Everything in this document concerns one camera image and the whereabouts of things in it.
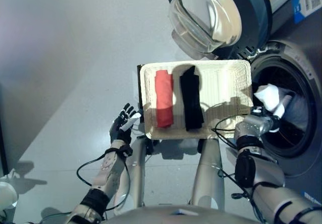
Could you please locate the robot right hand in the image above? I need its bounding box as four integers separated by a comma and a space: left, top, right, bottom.
266, 95, 294, 133

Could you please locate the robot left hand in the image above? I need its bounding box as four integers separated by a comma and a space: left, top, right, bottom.
109, 103, 141, 144

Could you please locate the white cloth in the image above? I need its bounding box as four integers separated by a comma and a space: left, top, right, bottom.
253, 83, 310, 131

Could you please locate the red cloth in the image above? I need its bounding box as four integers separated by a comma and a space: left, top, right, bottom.
154, 69, 175, 128

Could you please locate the black cloth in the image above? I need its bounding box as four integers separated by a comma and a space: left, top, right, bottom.
179, 66, 205, 131

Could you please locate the grey washing machine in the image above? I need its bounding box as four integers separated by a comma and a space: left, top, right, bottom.
236, 0, 322, 202

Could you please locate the silver robot left leg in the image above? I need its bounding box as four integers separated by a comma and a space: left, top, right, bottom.
113, 135, 151, 209

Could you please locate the silver robot leg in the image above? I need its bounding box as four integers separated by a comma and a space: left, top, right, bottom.
113, 135, 151, 209
190, 137, 226, 211

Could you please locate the dark brown stool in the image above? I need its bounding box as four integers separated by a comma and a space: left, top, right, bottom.
136, 64, 144, 124

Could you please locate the white wicker basket tray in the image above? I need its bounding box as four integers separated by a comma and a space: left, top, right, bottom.
139, 59, 254, 140

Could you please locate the silver robot right leg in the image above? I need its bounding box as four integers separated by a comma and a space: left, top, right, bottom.
190, 137, 226, 211

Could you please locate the blue energy label sticker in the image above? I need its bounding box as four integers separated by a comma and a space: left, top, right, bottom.
300, 191, 322, 205

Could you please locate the grey robot torso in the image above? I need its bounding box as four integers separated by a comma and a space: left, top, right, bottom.
100, 203, 262, 224

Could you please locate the dark blue cabinet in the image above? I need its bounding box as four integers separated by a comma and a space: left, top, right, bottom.
0, 83, 10, 174

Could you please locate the round glass washer door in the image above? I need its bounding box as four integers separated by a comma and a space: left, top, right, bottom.
162, 0, 274, 60

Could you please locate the white round object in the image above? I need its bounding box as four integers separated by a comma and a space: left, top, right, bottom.
0, 181, 18, 209

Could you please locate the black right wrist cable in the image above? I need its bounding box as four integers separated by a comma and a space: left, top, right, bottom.
213, 113, 267, 224

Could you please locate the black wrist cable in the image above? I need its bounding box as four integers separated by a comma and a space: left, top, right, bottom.
76, 148, 131, 212
213, 113, 267, 224

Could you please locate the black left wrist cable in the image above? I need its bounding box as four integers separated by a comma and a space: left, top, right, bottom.
76, 148, 131, 212

